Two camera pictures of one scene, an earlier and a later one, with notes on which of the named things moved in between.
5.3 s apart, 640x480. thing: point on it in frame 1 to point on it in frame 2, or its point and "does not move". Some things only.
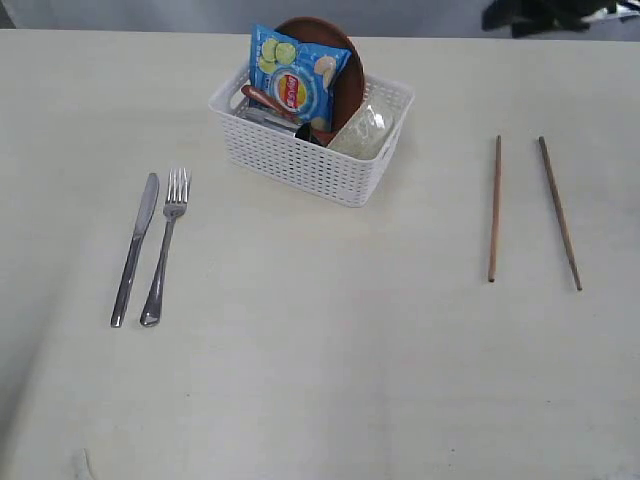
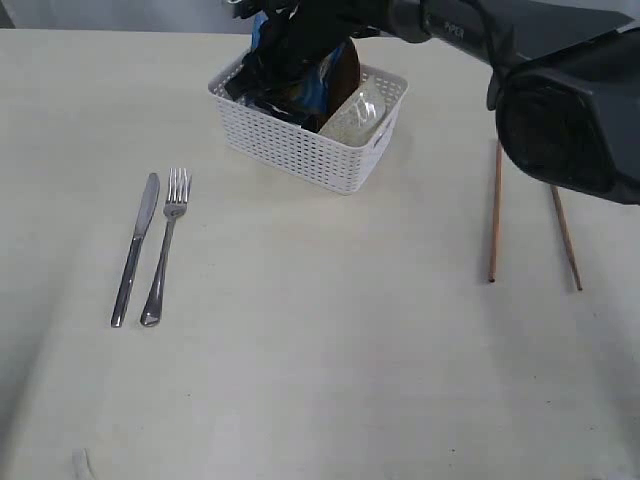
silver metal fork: [178, 195] does not move
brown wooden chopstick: [561, 212] does not move
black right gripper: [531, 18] to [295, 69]
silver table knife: [144, 218] does not move
